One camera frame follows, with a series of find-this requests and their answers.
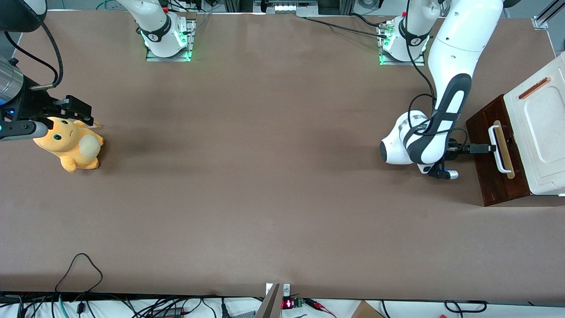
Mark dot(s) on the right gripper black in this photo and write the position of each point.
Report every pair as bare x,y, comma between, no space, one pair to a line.
34,103

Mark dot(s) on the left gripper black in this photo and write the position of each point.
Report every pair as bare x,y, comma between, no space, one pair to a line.
453,147

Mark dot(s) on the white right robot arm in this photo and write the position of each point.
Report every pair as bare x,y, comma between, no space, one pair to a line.
156,39

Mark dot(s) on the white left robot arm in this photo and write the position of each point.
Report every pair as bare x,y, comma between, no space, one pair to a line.
454,48

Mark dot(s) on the orange plush toy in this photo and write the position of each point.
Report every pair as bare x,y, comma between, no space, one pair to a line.
66,145

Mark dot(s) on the white cabinet top box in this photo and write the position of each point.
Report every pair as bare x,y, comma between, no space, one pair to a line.
547,123

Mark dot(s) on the brown cardboard piece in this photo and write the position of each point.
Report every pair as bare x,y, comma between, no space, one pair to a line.
364,311

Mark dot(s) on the white power strip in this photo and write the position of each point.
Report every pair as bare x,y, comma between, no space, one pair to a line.
287,7

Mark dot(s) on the red LED display module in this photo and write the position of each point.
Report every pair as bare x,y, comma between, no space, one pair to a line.
288,304

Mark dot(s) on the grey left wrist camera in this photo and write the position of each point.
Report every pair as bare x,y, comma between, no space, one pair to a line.
446,174

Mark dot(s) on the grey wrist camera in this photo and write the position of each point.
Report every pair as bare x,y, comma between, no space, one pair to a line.
446,174
22,130

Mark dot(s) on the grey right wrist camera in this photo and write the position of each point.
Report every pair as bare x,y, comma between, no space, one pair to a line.
22,130

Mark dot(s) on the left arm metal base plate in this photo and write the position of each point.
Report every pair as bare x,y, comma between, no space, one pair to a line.
415,63

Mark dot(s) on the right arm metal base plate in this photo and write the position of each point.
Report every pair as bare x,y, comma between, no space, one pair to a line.
192,35

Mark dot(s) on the aluminium profile bracket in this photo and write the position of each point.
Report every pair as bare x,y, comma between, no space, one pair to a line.
539,22

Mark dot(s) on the small metal edge bracket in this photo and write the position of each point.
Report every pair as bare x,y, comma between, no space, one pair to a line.
287,289

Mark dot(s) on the grey wedge post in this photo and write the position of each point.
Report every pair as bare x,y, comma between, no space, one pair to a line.
270,307

